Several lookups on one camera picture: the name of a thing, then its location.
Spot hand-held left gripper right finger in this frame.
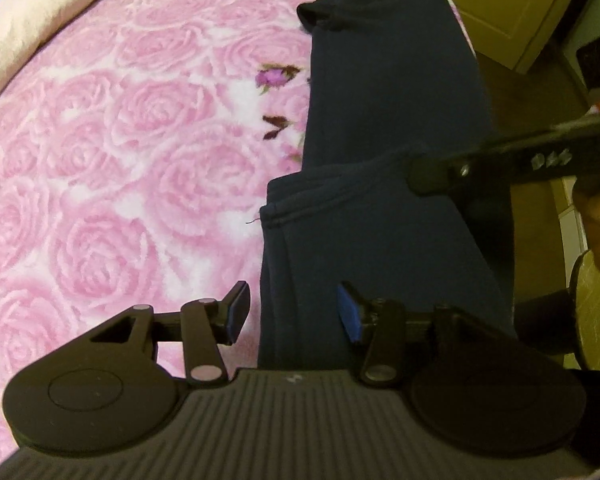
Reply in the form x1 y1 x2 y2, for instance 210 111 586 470
335 281 518 387

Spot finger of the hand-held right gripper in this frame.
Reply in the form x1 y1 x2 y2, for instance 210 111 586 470
407 149 484 197

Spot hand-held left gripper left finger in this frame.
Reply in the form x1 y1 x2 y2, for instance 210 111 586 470
87 281 252 387

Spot navy blue pants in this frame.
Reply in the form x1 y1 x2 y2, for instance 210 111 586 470
256 0 517 372

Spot round wooden stool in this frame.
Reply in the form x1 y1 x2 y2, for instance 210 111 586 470
569 248 600 372

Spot cream cabinet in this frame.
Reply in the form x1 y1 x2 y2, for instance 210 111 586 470
422 0 600 74

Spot pink floral blanket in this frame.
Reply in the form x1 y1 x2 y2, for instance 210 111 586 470
0 0 462 462

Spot cream pillow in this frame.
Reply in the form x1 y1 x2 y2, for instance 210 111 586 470
0 0 154 112

